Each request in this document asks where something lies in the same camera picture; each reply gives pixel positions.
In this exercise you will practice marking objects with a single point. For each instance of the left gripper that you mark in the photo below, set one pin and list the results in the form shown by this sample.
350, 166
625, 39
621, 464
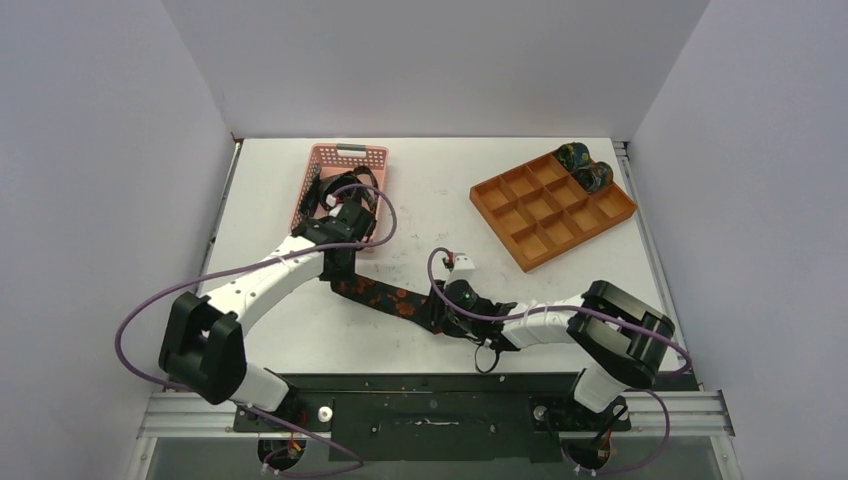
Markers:
342, 274

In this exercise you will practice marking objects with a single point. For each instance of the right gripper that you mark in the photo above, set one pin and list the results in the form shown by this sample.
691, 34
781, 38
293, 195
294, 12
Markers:
436, 307

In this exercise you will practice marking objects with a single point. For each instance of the black orange floral tie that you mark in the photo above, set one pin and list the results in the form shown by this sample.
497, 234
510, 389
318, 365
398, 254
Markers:
384, 298

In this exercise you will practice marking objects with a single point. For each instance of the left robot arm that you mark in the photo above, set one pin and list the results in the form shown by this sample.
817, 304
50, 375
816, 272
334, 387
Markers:
203, 346

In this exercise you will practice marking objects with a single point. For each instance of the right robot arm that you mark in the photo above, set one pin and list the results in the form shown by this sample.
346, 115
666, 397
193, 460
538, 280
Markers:
625, 338

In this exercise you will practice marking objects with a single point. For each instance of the dark tie in basket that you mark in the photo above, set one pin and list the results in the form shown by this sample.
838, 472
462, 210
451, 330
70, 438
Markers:
342, 186

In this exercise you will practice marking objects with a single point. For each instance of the pink plastic basket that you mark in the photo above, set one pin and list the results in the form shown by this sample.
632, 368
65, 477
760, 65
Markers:
330, 159

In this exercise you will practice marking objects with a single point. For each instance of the orange divided tray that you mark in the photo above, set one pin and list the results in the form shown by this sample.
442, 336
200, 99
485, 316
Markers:
539, 211

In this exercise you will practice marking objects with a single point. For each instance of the rolled dark floral tie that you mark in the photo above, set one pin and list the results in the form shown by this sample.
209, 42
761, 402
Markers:
594, 177

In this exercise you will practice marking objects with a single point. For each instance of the rolled blue green tie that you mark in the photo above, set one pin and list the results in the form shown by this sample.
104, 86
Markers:
573, 156

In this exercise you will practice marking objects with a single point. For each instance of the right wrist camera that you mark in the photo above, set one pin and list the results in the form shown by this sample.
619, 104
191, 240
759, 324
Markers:
459, 267

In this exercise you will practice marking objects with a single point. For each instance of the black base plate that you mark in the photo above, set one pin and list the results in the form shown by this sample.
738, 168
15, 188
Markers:
452, 417

